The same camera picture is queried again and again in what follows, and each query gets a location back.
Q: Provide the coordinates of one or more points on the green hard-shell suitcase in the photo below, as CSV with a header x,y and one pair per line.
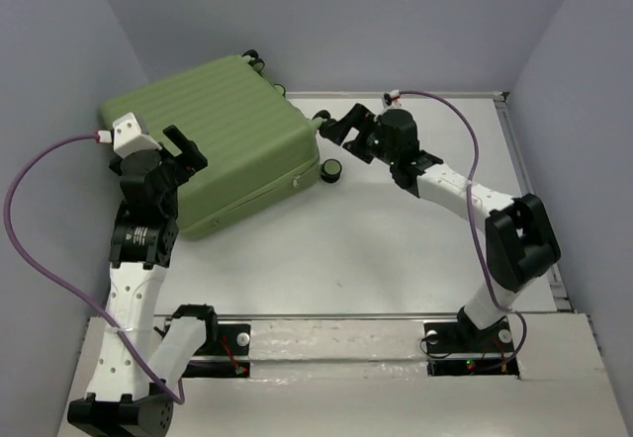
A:
x,y
261,149

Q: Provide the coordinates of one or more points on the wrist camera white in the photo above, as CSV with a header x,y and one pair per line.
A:
x,y
391,100
130,136

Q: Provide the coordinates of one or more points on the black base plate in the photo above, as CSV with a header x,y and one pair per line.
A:
x,y
486,354
225,358

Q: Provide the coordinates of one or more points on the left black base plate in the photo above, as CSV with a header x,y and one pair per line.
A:
x,y
225,358

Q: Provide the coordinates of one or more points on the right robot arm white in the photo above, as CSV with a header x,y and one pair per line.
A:
x,y
515,239

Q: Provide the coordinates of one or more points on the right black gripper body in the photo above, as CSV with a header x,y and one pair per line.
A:
x,y
376,146

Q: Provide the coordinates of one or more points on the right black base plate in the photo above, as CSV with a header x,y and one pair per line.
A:
x,y
486,354

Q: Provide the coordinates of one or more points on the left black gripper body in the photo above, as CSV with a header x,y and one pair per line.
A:
x,y
172,193

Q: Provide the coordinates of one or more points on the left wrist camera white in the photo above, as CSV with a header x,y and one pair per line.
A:
x,y
130,136

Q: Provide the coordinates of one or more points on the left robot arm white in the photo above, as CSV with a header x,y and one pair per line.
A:
x,y
136,383

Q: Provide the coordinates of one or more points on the aluminium rail front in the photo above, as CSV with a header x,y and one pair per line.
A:
x,y
338,316

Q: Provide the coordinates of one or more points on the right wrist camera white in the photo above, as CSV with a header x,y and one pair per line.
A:
x,y
391,100

